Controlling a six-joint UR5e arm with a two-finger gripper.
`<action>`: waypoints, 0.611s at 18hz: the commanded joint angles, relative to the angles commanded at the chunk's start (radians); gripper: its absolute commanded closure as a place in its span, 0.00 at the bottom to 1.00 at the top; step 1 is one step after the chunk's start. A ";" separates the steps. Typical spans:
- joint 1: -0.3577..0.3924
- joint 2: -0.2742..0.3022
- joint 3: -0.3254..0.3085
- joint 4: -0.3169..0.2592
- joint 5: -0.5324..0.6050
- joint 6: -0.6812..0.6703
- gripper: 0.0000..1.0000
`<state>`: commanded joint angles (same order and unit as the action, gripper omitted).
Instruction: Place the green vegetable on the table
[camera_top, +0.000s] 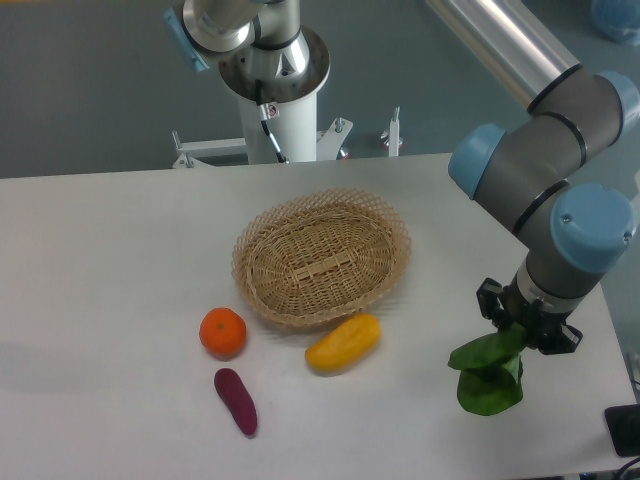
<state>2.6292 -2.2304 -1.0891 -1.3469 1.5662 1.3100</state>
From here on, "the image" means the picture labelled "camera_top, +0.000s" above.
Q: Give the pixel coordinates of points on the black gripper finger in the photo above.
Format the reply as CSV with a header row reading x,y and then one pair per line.
x,y
489,296
554,338

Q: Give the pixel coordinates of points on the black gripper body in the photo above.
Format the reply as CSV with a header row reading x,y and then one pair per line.
x,y
519,311

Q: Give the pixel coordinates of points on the green bok choy vegetable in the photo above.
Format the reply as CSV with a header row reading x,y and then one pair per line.
x,y
490,371

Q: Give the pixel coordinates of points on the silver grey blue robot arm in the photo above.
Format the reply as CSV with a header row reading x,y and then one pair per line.
x,y
574,234

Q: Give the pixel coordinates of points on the black device at table edge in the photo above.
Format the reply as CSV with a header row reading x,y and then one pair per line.
x,y
623,426

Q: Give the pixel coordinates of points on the yellow mango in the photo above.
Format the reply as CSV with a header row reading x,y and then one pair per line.
x,y
345,345

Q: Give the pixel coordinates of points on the woven wicker basket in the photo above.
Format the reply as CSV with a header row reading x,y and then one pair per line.
x,y
319,258

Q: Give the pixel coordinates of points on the orange tangerine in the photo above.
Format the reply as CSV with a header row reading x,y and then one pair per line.
x,y
223,333

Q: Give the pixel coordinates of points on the purple sweet potato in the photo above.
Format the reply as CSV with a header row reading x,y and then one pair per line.
x,y
234,394

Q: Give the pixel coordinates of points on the blue plastic bag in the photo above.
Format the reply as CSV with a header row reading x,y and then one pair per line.
x,y
617,19

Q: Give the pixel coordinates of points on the white metal base frame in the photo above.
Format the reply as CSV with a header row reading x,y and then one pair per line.
x,y
330,144

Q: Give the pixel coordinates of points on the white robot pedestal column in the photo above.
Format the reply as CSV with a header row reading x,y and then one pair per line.
x,y
276,91

